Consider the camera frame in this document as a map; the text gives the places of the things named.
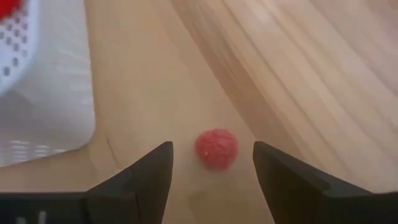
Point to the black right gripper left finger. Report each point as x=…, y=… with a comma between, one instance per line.
x=146, y=183

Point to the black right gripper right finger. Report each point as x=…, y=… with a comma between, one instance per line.
x=289, y=186

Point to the red raspberry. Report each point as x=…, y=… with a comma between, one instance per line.
x=7, y=7
x=216, y=149

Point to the white perforated plastic basket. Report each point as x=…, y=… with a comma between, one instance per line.
x=43, y=77

